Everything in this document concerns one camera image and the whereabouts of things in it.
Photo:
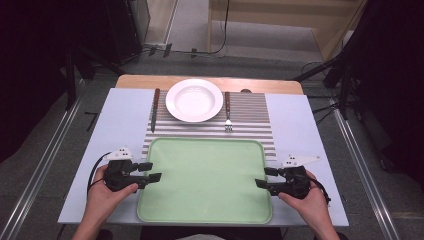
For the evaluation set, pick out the black metal stand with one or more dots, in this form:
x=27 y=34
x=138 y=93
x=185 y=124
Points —
x=70 y=80

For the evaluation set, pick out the light wooden shelf frame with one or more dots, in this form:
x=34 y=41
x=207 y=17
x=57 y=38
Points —
x=333 y=36

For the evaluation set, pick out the dark curtain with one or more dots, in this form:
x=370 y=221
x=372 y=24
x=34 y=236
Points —
x=30 y=66
x=396 y=83

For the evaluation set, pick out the small dark round knob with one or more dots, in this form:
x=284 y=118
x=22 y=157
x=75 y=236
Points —
x=246 y=90

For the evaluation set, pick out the metal floor rail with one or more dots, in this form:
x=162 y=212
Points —
x=36 y=173
x=363 y=166

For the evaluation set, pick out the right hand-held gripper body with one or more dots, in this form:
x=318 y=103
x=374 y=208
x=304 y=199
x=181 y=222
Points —
x=293 y=181

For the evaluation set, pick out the person's left hand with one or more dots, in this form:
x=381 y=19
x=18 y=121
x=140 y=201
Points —
x=100 y=200

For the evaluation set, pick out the striped woven placemat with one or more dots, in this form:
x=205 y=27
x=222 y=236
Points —
x=250 y=113

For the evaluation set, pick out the black cabinet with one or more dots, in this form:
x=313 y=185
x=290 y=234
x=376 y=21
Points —
x=123 y=26

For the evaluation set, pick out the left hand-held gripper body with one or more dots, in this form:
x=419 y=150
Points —
x=118 y=176

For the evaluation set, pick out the white deep plate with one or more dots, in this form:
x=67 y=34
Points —
x=194 y=100

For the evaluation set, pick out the person's right hand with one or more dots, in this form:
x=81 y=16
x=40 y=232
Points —
x=310 y=210

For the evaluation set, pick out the light green tray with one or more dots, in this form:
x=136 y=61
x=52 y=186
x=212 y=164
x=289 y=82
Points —
x=206 y=186

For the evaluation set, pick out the black tripod stand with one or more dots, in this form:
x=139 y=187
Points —
x=343 y=86

